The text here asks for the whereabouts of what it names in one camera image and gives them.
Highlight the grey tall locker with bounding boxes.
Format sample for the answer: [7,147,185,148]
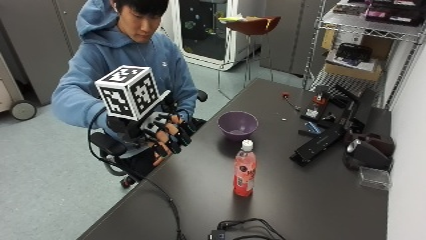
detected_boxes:
[258,0,330,76]

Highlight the black coiled cables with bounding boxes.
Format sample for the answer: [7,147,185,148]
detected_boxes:
[216,217,288,240]

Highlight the white cube with black markers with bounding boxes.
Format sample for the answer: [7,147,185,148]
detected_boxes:
[93,64,172,122]

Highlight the black rounded speaker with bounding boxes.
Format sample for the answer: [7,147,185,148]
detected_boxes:
[341,132,397,172]

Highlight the flat cardboard box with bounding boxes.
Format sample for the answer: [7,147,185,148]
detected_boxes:
[322,49,383,82]

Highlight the white glass-door cabinet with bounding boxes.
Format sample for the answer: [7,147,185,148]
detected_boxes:
[160,0,250,72]

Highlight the blue small part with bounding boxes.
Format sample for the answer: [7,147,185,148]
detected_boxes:
[304,121,326,135]

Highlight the red-tipped metal tool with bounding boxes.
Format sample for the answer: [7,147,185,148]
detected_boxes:
[281,92,302,111]

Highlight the metal wire shelf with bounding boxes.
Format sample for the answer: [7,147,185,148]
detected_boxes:
[302,0,426,112]

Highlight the grey metal cabinet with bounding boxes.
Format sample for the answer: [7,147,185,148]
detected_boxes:
[0,0,91,106]

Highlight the red and white small clamp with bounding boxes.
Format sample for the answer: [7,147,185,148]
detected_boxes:
[305,94,330,120]

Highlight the beige cart with wheel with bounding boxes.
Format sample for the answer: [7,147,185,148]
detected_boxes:
[0,53,39,122]

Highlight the clear plastic box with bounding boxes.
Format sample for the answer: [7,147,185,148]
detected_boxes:
[357,165,393,191]

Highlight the red drink bottle white cap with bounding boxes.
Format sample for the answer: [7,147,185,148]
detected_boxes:
[233,139,258,198]

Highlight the brown bar stool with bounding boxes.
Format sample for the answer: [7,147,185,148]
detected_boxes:
[216,15,284,100]

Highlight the tall cardboard box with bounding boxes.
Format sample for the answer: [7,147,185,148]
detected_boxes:
[321,28,395,62]

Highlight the black pouch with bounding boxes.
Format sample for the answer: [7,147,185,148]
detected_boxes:
[334,42,374,63]

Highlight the purple plastic bowl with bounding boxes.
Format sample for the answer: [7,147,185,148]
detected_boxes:
[216,110,260,142]

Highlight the black glove cable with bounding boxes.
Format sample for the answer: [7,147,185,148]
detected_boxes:
[87,108,188,240]

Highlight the black metal mount rig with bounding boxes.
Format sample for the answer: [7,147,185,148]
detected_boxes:
[289,84,370,167]

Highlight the black adapter box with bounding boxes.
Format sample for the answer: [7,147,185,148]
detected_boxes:
[208,229,233,240]

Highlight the dark boxes with pink print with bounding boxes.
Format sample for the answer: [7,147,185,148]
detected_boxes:
[332,0,426,27]

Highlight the yellow green papers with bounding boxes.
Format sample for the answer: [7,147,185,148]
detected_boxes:
[217,13,250,24]

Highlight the person in blue hoodie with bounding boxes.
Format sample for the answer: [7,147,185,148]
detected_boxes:
[51,0,210,188]

